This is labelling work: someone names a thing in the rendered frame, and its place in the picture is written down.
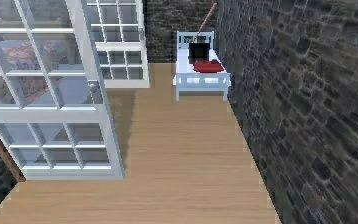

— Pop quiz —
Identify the red cushion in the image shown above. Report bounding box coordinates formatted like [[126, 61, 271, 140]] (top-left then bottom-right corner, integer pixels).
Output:
[[192, 59, 225, 74]]

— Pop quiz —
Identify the brown wooden stick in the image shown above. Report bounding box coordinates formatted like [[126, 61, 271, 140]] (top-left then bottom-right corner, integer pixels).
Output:
[[192, 2, 218, 44]]

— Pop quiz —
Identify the black box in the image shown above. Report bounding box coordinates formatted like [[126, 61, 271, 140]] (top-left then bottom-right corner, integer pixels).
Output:
[[188, 42, 210, 63]]

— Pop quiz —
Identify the white glazed room door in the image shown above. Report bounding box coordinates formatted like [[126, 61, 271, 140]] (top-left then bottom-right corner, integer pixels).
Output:
[[0, 0, 126, 181], [85, 0, 151, 90]]

